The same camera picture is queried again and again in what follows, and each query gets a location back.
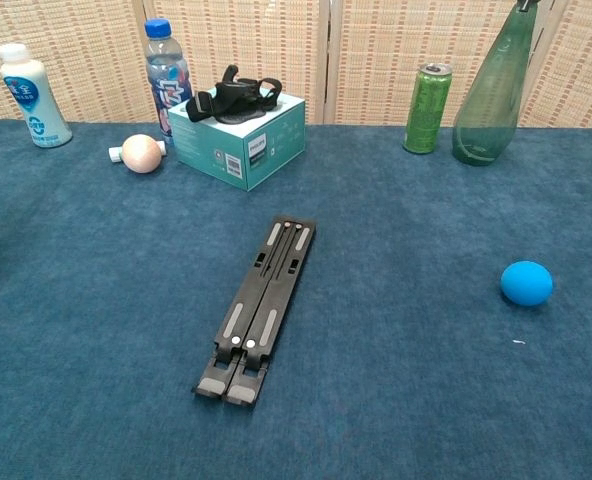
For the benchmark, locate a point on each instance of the green glass spray bottle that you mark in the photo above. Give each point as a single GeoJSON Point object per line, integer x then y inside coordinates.
{"type": "Point", "coordinates": [491, 100]}

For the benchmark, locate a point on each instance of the clear bottle blue cap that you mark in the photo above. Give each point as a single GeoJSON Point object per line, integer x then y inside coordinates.
{"type": "Point", "coordinates": [166, 70]}

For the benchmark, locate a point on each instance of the bamboo folding screen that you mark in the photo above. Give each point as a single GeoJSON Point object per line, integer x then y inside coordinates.
{"type": "Point", "coordinates": [376, 50]}

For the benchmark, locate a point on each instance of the black metal laptop stand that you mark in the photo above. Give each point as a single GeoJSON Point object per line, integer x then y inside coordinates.
{"type": "Point", "coordinates": [266, 300]}

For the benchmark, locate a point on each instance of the cream ball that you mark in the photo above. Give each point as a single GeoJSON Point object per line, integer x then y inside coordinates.
{"type": "Point", "coordinates": [141, 153]}

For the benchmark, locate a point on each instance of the teal cardboard box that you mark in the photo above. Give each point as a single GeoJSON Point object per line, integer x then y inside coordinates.
{"type": "Point", "coordinates": [201, 145]}

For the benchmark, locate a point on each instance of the blue ball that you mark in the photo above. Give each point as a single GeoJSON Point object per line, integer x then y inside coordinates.
{"type": "Point", "coordinates": [527, 283]}

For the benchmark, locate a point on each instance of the white lip balm tube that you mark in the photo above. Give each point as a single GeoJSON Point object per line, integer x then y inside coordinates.
{"type": "Point", "coordinates": [114, 154]}

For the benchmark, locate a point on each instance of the white bottle blue label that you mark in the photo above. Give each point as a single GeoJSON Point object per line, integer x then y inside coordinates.
{"type": "Point", "coordinates": [33, 100]}

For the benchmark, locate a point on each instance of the blue table mat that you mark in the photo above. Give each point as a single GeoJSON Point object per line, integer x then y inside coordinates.
{"type": "Point", "coordinates": [126, 300]}

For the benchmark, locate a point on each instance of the green drink can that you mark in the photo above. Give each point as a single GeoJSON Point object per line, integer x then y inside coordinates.
{"type": "Point", "coordinates": [426, 112]}

